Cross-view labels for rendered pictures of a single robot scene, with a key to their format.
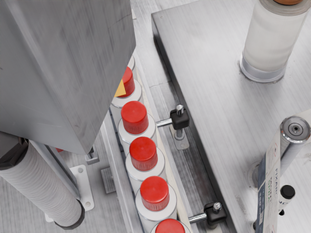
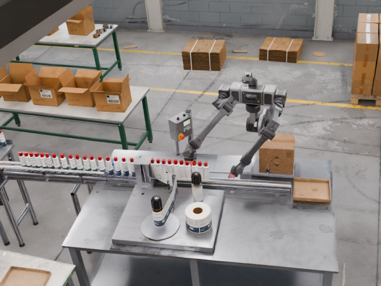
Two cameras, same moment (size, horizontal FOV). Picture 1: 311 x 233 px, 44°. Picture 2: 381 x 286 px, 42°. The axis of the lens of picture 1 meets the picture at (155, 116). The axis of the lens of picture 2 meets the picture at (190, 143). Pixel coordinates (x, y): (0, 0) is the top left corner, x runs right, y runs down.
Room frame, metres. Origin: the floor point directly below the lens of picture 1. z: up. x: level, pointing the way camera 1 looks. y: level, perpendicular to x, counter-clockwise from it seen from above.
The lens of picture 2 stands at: (1.78, -3.01, 3.59)
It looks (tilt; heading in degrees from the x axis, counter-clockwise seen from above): 34 degrees down; 116
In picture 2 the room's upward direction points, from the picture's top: 6 degrees counter-clockwise
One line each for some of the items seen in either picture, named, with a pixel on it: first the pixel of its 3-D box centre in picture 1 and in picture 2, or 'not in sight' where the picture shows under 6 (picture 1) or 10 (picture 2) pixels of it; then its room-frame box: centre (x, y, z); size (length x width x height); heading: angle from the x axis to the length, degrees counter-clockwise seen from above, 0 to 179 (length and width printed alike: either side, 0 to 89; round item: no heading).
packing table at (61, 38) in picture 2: not in sight; (52, 53); (-3.56, 2.99, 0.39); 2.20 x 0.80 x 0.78; 5
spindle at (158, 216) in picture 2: not in sight; (157, 211); (0.25, -0.58, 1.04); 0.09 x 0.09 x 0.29
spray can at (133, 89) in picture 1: (128, 111); (194, 171); (0.30, 0.04, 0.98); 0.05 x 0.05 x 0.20
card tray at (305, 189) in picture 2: not in sight; (311, 189); (1.27, 0.24, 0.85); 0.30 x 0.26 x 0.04; 12
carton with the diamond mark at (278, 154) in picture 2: not in sight; (276, 153); (0.91, 0.49, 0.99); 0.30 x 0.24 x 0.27; 11
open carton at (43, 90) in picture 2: not in sight; (46, 87); (-2.05, 1.05, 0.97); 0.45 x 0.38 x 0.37; 97
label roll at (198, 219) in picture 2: not in sight; (198, 217); (0.53, -0.46, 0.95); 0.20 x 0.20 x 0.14
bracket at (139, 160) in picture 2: not in sight; (142, 160); (-0.10, -0.14, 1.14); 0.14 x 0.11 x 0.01; 12
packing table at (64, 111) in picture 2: not in sight; (63, 122); (-2.06, 1.17, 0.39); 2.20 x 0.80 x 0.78; 5
